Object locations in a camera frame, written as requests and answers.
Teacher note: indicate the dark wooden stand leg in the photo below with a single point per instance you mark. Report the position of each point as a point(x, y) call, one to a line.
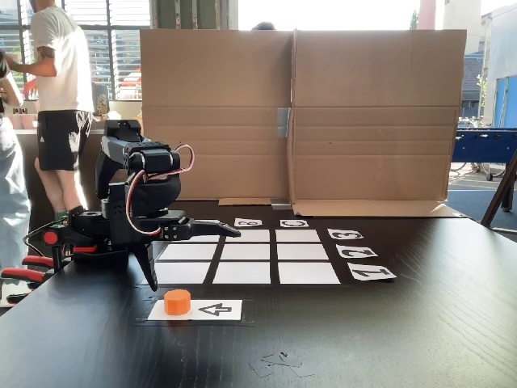
point(501, 194)

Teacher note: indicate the grey duct tape strip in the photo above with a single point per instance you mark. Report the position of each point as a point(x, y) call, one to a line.
point(281, 204)
point(283, 121)

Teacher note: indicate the paper label letter C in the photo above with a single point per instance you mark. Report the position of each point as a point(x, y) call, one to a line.
point(294, 223)

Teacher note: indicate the paper label number 2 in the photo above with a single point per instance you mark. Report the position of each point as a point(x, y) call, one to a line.
point(356, 251)

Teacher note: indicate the white paper grid square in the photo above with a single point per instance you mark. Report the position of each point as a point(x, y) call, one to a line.
point(245, 251)
point(309, 273)
point(182, 273)
point(298, 236)
point(189, 251)
point(303, 251)
point(242, 273)
point(206, 239)
point(252, 237)

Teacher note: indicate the paper label number 1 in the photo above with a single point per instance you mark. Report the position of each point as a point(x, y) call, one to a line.
point(371, 271)

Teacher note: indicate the round orange token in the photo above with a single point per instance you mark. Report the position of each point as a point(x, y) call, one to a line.
point(177, 302)

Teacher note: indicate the white arrow paper sheet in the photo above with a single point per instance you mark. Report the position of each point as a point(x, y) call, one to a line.
point(218, 310)

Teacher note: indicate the brown cardboard screen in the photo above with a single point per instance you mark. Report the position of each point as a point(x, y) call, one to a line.
point(363, 101)

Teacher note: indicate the paper label letter B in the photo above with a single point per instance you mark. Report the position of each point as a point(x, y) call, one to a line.
point(248, 222)

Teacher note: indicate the paper label number 3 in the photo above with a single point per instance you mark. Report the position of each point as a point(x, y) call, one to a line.
point(345, 234)

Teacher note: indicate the black red bar clamp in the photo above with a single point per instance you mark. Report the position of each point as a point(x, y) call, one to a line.
point(24, 277)
point(60, 250)

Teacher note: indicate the blue foosball table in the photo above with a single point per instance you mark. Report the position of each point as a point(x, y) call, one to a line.
point(484, 145)

